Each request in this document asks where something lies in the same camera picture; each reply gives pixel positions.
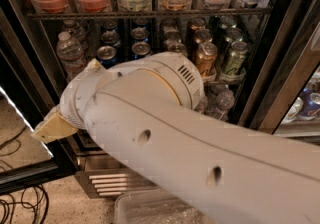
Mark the clear water bottle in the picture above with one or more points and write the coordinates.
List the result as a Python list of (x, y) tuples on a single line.
[(71, 54), (77, 31)]

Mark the second row green can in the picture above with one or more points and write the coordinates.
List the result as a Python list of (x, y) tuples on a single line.
[(231, 35)]

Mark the steel fridge vent grille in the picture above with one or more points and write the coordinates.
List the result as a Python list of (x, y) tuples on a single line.
[(102, 176)]

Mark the second row right Pepsi can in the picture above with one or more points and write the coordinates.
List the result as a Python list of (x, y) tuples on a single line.
[(140, 35)]

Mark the upper wire shelf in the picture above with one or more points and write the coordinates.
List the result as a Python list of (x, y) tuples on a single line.
[(150, 14)]

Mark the second row gold can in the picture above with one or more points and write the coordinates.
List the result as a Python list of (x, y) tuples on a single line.
[(202, 36)]

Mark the front left Pepsi can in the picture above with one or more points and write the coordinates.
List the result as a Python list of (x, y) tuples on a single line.
[(107, 56)]

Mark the white green soda can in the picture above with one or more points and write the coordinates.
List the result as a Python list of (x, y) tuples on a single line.
[(178, 48)]

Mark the blue can behind glass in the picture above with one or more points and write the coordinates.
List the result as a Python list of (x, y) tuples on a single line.
[(311, 104)]

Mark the open fridge glass door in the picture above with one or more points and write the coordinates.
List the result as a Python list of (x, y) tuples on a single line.
[(32, 80)]

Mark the clear plastic bin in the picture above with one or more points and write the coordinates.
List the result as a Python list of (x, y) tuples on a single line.
[(154, 207)]

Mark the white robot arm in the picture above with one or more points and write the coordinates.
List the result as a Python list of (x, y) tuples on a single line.
[(143, 114)]

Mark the second row pepsi can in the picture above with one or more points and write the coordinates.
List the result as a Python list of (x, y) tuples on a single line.
[(110, 38), (140, 35)]

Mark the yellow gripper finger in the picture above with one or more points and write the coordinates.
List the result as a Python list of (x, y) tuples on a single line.
[(53, 127), (94, 64)]

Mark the gold soda can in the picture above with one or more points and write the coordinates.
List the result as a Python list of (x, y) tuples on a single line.
[(205, 58)]

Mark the right bottom water bottle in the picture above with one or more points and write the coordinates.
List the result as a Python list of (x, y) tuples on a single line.
[(218, 106)]

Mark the second row left Pepsi can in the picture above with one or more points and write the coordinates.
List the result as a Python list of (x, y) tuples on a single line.
[(110, 38)]

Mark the front right Pepsi can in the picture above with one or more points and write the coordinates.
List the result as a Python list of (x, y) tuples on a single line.
[(140, 50)]

